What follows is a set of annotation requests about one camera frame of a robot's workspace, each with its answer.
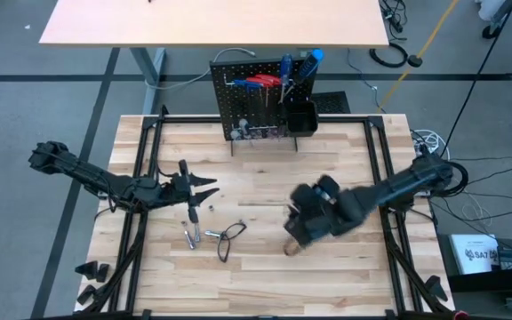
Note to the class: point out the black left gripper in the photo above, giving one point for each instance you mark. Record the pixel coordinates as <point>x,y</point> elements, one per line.
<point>176,191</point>

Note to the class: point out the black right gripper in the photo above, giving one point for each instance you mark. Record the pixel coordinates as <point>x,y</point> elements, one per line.
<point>331,213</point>

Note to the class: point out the silver socket extension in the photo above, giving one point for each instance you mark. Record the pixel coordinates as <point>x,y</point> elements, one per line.
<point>189,240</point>
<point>197,232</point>

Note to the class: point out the silver deep socket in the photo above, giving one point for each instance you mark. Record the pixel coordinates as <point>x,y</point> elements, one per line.
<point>213,234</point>

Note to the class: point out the black safety glasses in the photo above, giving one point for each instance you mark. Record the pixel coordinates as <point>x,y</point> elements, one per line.
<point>225,240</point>

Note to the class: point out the black and blue large screwdriver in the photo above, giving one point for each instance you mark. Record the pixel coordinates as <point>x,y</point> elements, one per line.
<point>309,64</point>

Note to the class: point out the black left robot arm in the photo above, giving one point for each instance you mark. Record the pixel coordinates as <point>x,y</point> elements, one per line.
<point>96,180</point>

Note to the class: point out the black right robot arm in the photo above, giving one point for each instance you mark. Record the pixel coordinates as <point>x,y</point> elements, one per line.
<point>407,182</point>

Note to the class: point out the black metal pegboard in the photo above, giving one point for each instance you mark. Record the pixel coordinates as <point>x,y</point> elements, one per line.
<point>238,111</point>

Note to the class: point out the black plastic pegboard bin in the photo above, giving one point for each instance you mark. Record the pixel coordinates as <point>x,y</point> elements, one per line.
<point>301,119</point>

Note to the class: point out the black metal grate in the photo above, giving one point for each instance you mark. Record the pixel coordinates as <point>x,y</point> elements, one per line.
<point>333,103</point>

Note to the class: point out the white power strip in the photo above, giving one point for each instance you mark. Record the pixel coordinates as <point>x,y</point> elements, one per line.
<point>421,144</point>

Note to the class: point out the light wooden desk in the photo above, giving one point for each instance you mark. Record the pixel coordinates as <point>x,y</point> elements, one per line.
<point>216,22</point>

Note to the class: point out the white printed box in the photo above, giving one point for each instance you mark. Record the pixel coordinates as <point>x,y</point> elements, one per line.
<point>474,253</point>

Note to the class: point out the red round button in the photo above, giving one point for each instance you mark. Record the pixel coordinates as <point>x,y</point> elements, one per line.
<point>460,315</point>

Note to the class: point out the black aluminium frame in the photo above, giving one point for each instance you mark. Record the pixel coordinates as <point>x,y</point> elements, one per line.
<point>185,119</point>

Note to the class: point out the chrome pegboard hook rail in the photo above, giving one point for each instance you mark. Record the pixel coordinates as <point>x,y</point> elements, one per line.
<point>227,80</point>

